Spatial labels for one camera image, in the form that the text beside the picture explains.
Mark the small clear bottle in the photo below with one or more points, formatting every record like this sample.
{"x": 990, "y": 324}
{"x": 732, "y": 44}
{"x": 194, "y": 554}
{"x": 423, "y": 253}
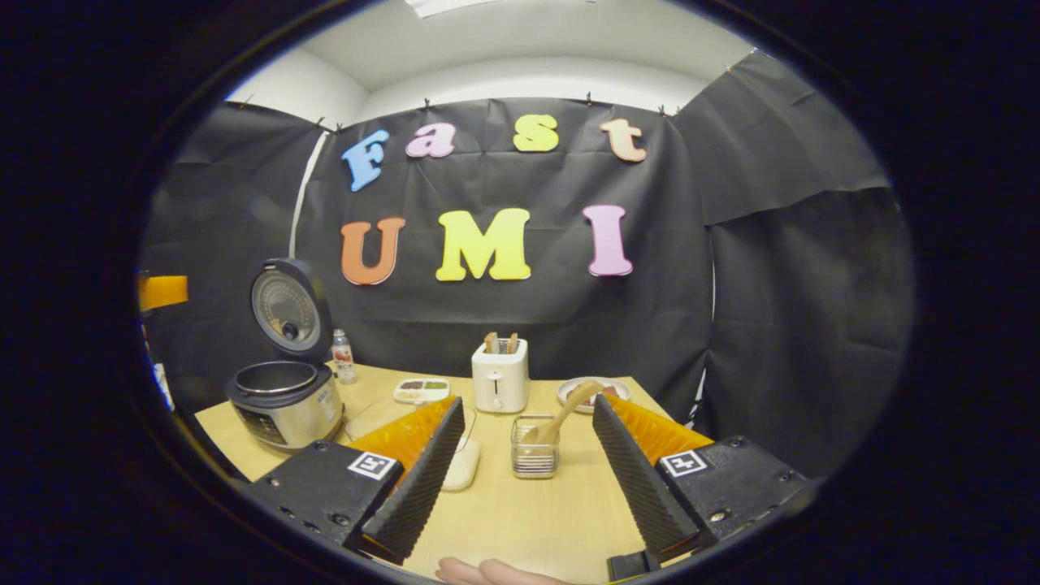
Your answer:
{"x": 344, "y": 361}

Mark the black backdrop cloth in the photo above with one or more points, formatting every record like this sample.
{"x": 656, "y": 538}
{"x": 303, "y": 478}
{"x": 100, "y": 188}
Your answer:
{"x": 731, "y": 284}

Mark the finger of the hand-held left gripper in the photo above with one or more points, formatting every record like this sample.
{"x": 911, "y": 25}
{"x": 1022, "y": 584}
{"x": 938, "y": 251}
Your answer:
{"x": 162, "y": 292}

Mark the dark grey rice cooker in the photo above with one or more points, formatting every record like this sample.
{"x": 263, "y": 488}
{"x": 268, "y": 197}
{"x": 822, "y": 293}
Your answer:
{"x": 284, "y": 410}

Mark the brown meat piece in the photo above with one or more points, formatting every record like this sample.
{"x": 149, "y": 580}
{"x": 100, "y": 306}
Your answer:
{"x": 608, "y": 396}

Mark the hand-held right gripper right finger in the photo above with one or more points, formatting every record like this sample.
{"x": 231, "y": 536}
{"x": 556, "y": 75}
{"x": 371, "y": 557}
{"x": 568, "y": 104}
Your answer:
{"x": 642, "y": 487}

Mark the white compartment tray of grains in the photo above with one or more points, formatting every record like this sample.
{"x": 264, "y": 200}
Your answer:
{"x": 421, "y": 391}

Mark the white toaster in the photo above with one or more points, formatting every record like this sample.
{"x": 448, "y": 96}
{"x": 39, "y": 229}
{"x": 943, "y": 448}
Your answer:
{"x": 500, "y": 382}

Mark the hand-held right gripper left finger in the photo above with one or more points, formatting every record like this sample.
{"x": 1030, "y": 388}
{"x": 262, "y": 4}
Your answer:
{"x": 422, "y": 487}

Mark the large ceiling light panel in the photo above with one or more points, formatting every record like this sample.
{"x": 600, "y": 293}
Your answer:
{"x": 455, "y": 6}

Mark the clear container of white rice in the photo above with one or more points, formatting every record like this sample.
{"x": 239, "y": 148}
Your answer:
{"x": 463, "y": 467}

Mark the wooden spoon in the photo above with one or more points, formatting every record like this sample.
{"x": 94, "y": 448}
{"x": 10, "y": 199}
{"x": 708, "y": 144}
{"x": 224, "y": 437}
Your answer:
{"x": 561, "y": 414}

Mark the white plate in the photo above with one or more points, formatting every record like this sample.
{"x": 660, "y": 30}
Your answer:
{"x": 569, "y": 390}

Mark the toast bread slice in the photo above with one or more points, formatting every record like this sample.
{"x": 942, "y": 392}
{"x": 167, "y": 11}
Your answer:
{"x": 512, "y": 344}
{"x": 491, "y": 344}

